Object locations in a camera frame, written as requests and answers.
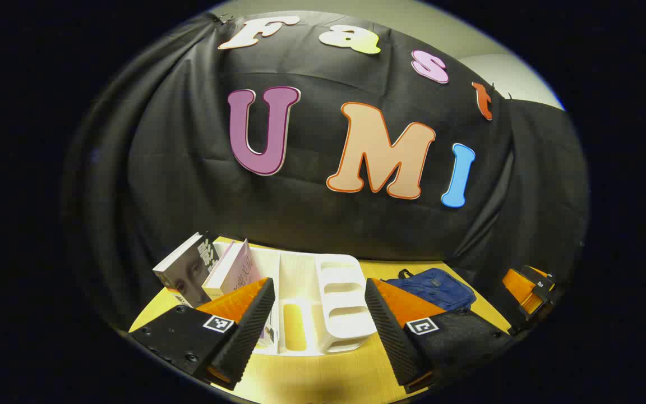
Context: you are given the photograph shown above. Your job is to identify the black backdrop cloth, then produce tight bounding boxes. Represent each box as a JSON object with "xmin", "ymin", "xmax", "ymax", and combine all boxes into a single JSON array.
[{"xmin": 62, "ymin": 10, "xmax": 590, "ymax": 332}]

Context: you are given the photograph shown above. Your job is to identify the blue schoolbag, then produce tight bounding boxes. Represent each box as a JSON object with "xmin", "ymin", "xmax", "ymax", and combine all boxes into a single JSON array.
[{"xmin": 382, "ymin": 267, "xmax": 478, "ymax": 313}]

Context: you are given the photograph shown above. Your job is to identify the white plastic bookshelf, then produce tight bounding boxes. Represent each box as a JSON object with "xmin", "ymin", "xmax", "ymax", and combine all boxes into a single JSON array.
[{"xmin": 211, "ymin": 241, "xmax": 380, "ymax": 357}]

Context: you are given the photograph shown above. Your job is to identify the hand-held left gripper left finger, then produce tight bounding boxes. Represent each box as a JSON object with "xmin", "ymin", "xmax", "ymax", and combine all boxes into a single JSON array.
[{"xmin": 128, "ymin": 277, "xmax": 276, "ymax": 392}]

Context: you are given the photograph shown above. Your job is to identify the dark face cover book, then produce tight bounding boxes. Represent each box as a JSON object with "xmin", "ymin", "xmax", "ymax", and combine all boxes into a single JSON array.
[{"xmin": 152, "ymin": 231, "xmax": 223, "ymax": 309}]

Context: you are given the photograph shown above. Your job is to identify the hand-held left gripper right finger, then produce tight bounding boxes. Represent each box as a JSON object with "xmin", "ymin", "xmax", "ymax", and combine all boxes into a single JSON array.
[{"xmin": 364, "ymin": 277, "xmax": 517, "ymax": 394}]

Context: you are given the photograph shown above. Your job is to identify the pink cover book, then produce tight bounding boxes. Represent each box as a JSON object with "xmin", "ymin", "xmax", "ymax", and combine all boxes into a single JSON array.
[{"xmin": 202, "ymin": 239, "xmax": 276, "ymax": 348}]

